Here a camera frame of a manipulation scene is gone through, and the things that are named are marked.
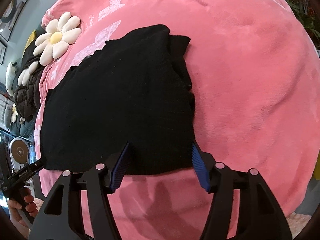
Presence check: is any person left hand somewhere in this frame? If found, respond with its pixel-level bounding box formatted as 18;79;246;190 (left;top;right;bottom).
7;187;38;239

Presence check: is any black shirt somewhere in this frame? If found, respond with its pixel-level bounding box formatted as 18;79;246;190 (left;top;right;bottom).
40;24;195;175

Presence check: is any framed wall picture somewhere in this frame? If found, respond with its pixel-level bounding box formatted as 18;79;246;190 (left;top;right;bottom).
1;0;28;42

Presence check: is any pink fleece blanket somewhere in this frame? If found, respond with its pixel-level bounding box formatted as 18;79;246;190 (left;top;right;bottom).
35;0;319;239

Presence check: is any cream fluffy rug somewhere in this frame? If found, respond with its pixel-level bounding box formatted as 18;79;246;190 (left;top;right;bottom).
286;212;311;238

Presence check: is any yellow pillow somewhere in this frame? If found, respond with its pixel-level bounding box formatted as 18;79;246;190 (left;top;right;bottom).
22;30;36;55

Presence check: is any white plush toy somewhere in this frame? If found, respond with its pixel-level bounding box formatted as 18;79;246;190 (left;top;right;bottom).
5;61;18;96

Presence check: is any white daisy flower pillow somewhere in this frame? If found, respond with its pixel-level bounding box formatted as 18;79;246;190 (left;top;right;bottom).
33;12;81;66

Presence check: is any dark brown quilted jacket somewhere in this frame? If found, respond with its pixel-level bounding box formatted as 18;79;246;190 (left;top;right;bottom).
13;67;46;123

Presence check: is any round white fan heater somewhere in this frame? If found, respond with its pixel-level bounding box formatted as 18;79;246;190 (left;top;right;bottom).
9;137;30;171

